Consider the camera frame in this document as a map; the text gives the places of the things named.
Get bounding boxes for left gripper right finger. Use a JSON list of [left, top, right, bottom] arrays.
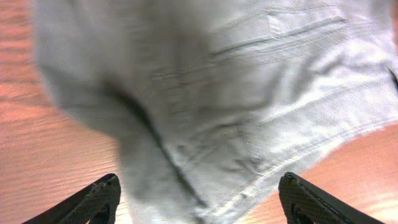
[[278, 172, 383, 224]]

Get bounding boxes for grey shorts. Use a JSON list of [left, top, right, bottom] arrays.
[[33, 0, 397, 223]]

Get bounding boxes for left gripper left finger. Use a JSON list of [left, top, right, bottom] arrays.
[[23, 174, 121, 224]]

